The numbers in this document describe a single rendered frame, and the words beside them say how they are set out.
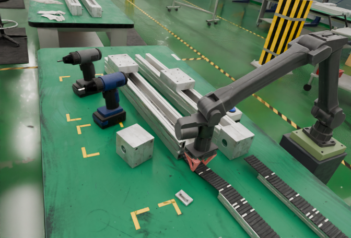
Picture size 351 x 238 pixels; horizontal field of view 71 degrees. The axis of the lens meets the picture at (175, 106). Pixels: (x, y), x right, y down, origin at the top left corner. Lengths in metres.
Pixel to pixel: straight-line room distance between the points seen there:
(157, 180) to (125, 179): 0.10
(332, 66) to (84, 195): 0.90
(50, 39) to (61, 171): 1.83
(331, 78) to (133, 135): 0.72
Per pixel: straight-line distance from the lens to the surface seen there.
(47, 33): 2.58
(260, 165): 0.98
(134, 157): 0.86
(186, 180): 0.88
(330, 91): 1.08
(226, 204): 0.84
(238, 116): 1.18
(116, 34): 2.65
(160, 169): 0.89
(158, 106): 1.12
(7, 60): 3.75
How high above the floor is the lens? 1.43
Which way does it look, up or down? 32 degrees down
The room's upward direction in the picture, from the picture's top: 9 degrees clockwise
